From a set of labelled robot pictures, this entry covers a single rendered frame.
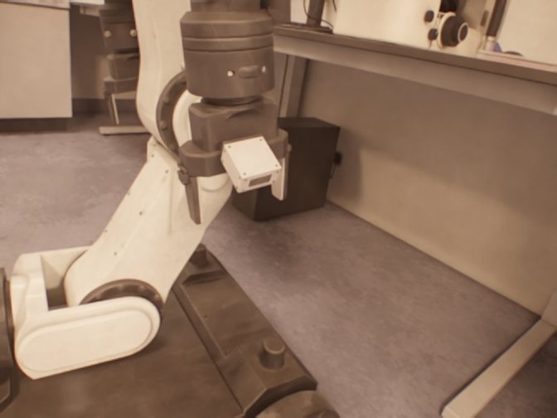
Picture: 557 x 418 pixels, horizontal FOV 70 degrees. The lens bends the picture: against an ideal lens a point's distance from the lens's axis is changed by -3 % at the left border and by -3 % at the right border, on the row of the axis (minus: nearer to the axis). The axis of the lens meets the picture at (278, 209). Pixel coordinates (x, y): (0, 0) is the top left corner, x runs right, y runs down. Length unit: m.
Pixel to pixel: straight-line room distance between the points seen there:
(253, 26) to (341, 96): 1.63
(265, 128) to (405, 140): 1.38
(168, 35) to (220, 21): 0.21
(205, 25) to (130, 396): 0.58
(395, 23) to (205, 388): 0.77
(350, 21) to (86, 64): 2.62
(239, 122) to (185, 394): 0.49
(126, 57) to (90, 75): 2.56
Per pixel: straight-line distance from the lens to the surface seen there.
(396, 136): 1.81
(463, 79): 0.77
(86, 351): 0.69
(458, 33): 0.99
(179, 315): 0.90
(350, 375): 1.09
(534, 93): 0.72
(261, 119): 0.43
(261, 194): 1.66
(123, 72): 0.82
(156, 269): 0.69
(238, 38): 0.38
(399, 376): 1.14
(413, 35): 0.92
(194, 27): 0.39
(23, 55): 2.66
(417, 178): 1.76
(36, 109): 2.72
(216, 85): 0.39
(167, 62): 0.58
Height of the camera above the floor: 0.73
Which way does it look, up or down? 23 degrees down
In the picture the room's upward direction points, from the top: 9 degrees clockwise
